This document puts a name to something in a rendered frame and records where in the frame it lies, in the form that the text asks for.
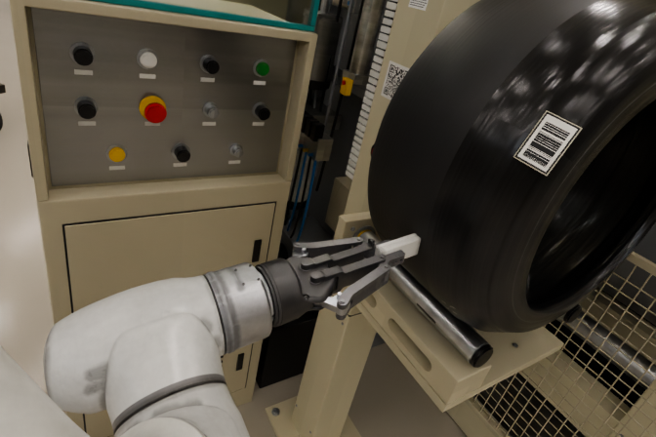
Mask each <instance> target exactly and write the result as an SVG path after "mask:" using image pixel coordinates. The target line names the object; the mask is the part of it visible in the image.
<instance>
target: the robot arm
mask: <svg viewBox="0 0 656 437"><path fill-rule="evenodd" d="M420 243H421V238H420V237H419V236H417V234H416V233H413V234H410V235H407V236H404V237H401V238H398V239H395V240H384V241H381V242H378V243H375V240H374V239H372V238H369V239H368V243H365V242H363V238H361V237H350V238H344V239H336V240H328V241H320V242H312V243H307V242H294V243H293V252H292V256H291V257H289V258H287V259H284V258H277V259H274V260H270V261H267V262H264V263H261V264H257V265H256V266H255V267H254V266H253V265H252V264H251V263H249V262H243V263H239V264H237V265H233V266H230V267H227V268H223V269H220V270H217V271H210V272H207V273H206V274H203V275H199V276H194V277H186V278H169V279H164V280H159V281H155V282H151V283H147V284H144V285H140V286H138V287H135V288H132V289H129V290H126V291H123V292H120V293H117V294H115V295H112V296H110V297H107V298H103V299H101V300H99V301H96V302H94V303H92V304H89V305H87V306H85V307H83V308H81V309H79V310H77V311H75V312H73V313H71V314H70V315H68V316H66V317H64V318H63V319H61V320H60V321H59V322H58V323H56V324H55V325H54V326H53V328H52V329H51V331H50V332H49V334H48V336H47V339H46V342H45V346H44V355H43V367H44V378H45V382H46V388H47V393H48V395H47V394H46V393H45V392H44V391H43V390H42V389H41V388H40V387H39V385H38V384H37V383H36V382H35V381H34V380H33V379H32V378H31V377H30V376H29V375H28V374H27V373H26V372H25V371H24V370H23V369H22V368H21V366H20V365H19V364H18V363H17V362H16V361H15V360H14V359H13V358H12V357H11V356H10V355H9V354H8V353H7V352H6V351H5V350H4V349H3V347H2V346H1V345H0V437H90V436H89V435H88V434H87V433H86V432H85V431H83V430H82V429H81V428H80V427H79V426H78V425H77V424H76V423H75V422H73V421H72V420H71V419H70V418H69V417H68V416H67V415H66V414H65V413H64V412H63V411H67V412H71V413H77V414H88V415H89V414H95V413H98V412H101V411H104V410H107V413H108V415H109V418H110V421H111V425H112V429H113V434H114V437H250V436H249V433H248V431H247V428H246V425H245V423H244V420H243V418H242V415H241V414H240V412H239V411H238V409H237V407H236V405H235V403H234V401H233V400H232V397H231V395H230V392H229V390H228V388H227V385H226V379H225V376H224V371H223V367H222V361H221V356H223V355H225V354H227V353H231V352H234V351H235V350H236V349H239V348H241V347H244V346H246V345H249V344H251V343H254V342H256V341H259V340H261V339H264V338H267V337H269V335H270V333H271V330H272V327H278V326H281V325H283V324H286V323H288V322H291V321H294V320H296V319H298V318H300V317H301V316H302V315H303V314H305V313H306V312H308V311H311V310H321V309H323V308H326V309H329V310H331V311H333V312H336V318H337V319H338V320H344V319H345V318H346V317H347V315H348V314H349V311H350V310H351V309H352V308H353V307H354V306H356V305H357V304H359V303H360V302H361V301H363V300H364V299H366V298H367V297H369V296H370V295H372V294H373V293H374V292H376V291H377V290H379V289H380V288H381V287H383V286H384V285H385V284H386V283H387V282H388V280H389V276H390V268H391V267H393V266H396V265H399V264H401V263H403V262H404V259H405V258H410V257H413V256H414V255H417V254H418V251H419V247H420ZM351 246H353V248H352V247H351ZM349 285H350V286H349ZM346 286H349V287H347V288H346V289H345V290H344V291H343V292H342V293H341V290H342V288H344V287H346ZM335 293H337V294H336V295H335V296H334V297H332V298H331V296H332V295H333V294H335Z"/></svg>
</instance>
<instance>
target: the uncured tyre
mask: <svg viewBox="0 0 656 437"><path fill-rule="evenodd" d="M546 111H549V112H551V113H553V114H555V115H557V116H559V117H561V118H563V119H565V120H567V121H569V122H571V123H573V124H575V125H577V126H579V127H581V128H582V130H581V132H580V133H579V134H578V136H577V137H576V138H575V139H574V140H573V141H572V143H571V144H570V145H569V147H568V148H567V149H566V151H565V152H564V153H563V155H562V156H561V157H560V159H559V160H558V161H557V163H556V164H555V165H554V167H553V169H552V170H551V171H550V173H549V174H548V175H547V176H545V175H543V174H541V173H540V172H538V171H536V170H534V169H533V168H531V167H529V166H527V165H526V164H524V163H522V162H520V161H519V160H517V159H515V158H513V157H514V155H515V154H516V152H517V151H518V150H519V148H520V147H521V145H522V144H523V143H524V141H525V140H526V138H527V137H528V136H529V134H530V133H531V132H532V130H533V129H534V127H535V126H536V125H537V123H538V122H539V120H540V119H541V118H542V116H543V115H544V113H545V112H546ZM368 205H369V211H370V216H371V219H372V221H373V224H374V227H375V229H376V231H377V233H378V235H379V237H380V239H381V241H384V240H387V239H388V240H395V239H398V238H401V237H404V236H407V235H410V234H413V233H416V234H417V236H419V237H420V238H421V243H420V247H419V251H418V254H417V255H414V256H413V257H410V258H405V259H404V262H403V263H401V265H402V266H403V267H404V268H405V269H406V270H407V271H408V272H409V273H410V274H411V275H412V276H413V277H414V278H415V279H416V280H417V281H418V282H419V283H420V284H421V285H423V286H424V287H425V288H426V289H427V290H428V291H429V292H430V293H431V294H432V295H433V296H434V297H435V298H436V299H437V300H438V301H439V302H440V303H441V304H442V305H443V303H442V301H441V299H440V298H442V299H443V300H445V301H446V302H448V303H450V304H452V305H454V306H456V307H457V310H458V313H459V314H460V316H461V317H460V316H458V315H456V314H454V313H453V312H451V311H449V310H448V309H447V308H446V307H445V306H444V305H443V306H444V307H445V308H446V309H447V310H448V311H449V312H450V313H451V314H452V315H454V316H455V317H456V318H458V319H459V320H461V321H463V322H465V323H467V324H468V325H470V326H472V327H474V328H476V329H478V330H480V331H483V332H498V333H524V332H529V331H533V330H536V329H538V328H541V327H543V326H545V325H547V324H549V323H550V322H552V321H554V320H555V319H557V318H559V317H560V316H562V315H563V314H565V313H566V312H568V311H569V310H571V309H572V308H573V307H575V306H576V305H577V304H579V303H580V302H581V301H582V300H584V299H585V298H586V297H587V296H589V295H590V294H591V293H592V292H593V291H594V290H595V289H597V288H598V287H599V286H600V285H601V284H602V283H603V282H604V281H605V280H606V279H607V278H608V277H609V276H610V275H611V274H612V273H613V272H614V271H615V270H616V269H617V268H618V267H619V266H620V265H621V264H622V263H623V262H624V261H625V260H626V258H627V257H628V256H629V255H630V254H631V253H632V252H633V251H634V250H635V248H636V247H637V246H638V245H639V244H640V242H641V241H642V240H643V239H644V237H645V236H646V235H647V234H648V233H649V231H650V230H651V229H652V227H653V226H654V225H655V224H656V0H480V1H478V2H476V3H475V4H473V5H472V6H470V7H469V8H467V9H466V10H465V11H463V12H462V13H461V14H459V15H458V16H457V17H456V18H455V19H453V20H452V21H451V22H450V23H449V24H448V25H447V26H446V27H445V28H443V29H442V30H441V31H440V32H439V34H438V35H437V36H436V37H435V38H434V39H433V40H432V41H431V42H430V43H429V45H428V46H427V47H426V48H425V49H424V51H423V52H422V53H421V54H420V56H419V57H418V58H417V59H416V61H415V62H414V63H413V65H412V66H411V67H410V69H409V70H408V72H407V73H406V75H405V76H404V78H403V79H402V81H401V82H400V84H399V86H398V87H397V89H396V91H395V93H394V95H393V96H392V98H391V100H390V102H389V106H388V108H387V110H386V112H385V115H384V117H383V120H382V123H381V126H380V129H379V132H378V134H377V137H376V141H375V144H374V148H373V152H372V156H371V161H370V167H369V175H368ZM378 231H379V232H380V233H381V234H382V235H384V236H385V237H386V238H387V239H386V238H385V237H383V236H382V235H381V234H380V233H379V232H378Z"/></svg>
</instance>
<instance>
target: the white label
mask: <svg viewBox="0 0 656 437"><path fill-rule="evenodd" d="M581 130H582V128H581V127H579V126H577V125H575V124H573V123H571V122H569V121H567V120H565V119H563V118H561V117H559V116H557V115H555V114H553V113H551V112H549V111H546V112H545V113H544V115H543V116H542V118H541V119H540V120H539V122H538V123H537V125H536V126H535V127H534V129H533V130H532V132H531V133H530V134H529V136H528V137H527V138H526V140H525V141H524V143H523V144H522V145H521V147H520V148H519V150H518V151H517V152H516V154H515V155H514V157H513V158H515V159H517V160H519V161H520V162H522V163H524V164H526V165H527V166H529V167H531V168H533V169H534V170H536V171H538V172H540V173H541V174H543V175H545V176H547V175H548V174H549V173H550V171H551V170H552V169H553V167H554V165H555V164H556V163H557V161H558V160H559V159H560V157H561V156H562V155H563V153H564V152H565V151H566V149H567V148H568V147H569V145H570V144H571V143H572V141H573V140H574V139H575V138H576V137H577V136H578V134H579V133H580V132H581Z"/></svg>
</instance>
